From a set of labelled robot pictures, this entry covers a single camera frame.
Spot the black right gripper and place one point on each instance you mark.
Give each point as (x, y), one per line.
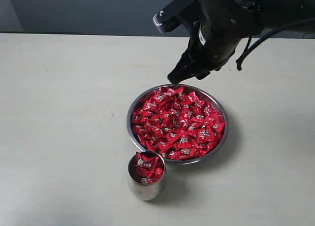
(208, 49)

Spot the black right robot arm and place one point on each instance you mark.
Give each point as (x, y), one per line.
(263, 18)

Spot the pile of red wrapped candies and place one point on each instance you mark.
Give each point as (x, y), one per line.
(176, 124)

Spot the stainless steel cup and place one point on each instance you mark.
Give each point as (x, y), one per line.
(146, 192)

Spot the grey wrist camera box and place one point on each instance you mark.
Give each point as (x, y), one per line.
(176, 13)

